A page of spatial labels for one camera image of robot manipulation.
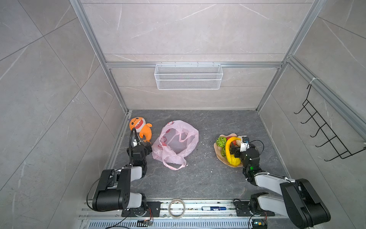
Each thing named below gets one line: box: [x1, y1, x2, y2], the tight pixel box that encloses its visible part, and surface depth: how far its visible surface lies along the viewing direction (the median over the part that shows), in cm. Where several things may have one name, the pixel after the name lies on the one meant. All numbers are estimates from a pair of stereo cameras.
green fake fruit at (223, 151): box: [220, 146, 227, 158], surface depth 91 cm
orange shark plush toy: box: [129, 116, 153, 145], surface depth 103 cm
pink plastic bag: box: [151, 120, 200, 171], surface depth 92 cm
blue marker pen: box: [201, 206, 227, 211], surface depth 74 cm
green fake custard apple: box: [215, 136, 227, 148], surface depth 92 cm
